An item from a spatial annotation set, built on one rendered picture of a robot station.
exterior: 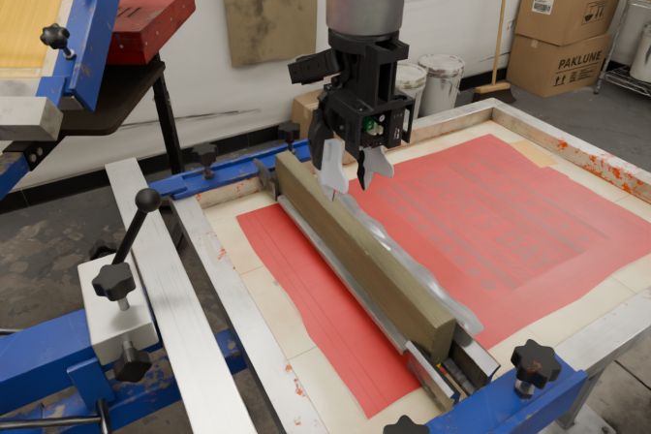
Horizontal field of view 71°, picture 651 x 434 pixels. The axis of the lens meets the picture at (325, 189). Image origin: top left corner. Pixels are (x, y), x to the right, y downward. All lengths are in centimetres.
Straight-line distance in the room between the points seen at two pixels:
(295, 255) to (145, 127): 204
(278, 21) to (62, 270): 162
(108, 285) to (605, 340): 56
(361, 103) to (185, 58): 217
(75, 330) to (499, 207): 67
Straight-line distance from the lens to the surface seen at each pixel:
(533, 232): 84
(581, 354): 64
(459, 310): 67
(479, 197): 89
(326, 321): 64
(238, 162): 86
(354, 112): 46
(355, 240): 60
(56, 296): 223
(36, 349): 59
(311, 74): 54
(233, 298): 63
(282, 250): 74
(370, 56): 45
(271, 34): 268
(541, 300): 73
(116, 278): 50
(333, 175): 53
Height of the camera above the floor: 145
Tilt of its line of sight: 35 degrees down
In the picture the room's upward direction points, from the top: straight up
